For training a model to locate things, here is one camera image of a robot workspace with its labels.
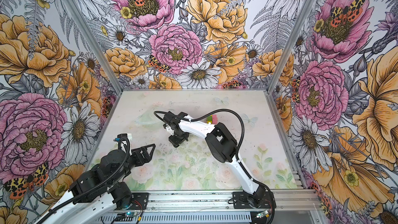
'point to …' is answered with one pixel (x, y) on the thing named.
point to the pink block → (214, 119)
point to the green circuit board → (130, 214)
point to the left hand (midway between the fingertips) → (148, 152)
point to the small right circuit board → (261, 214)
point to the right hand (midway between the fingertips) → (180, 146)
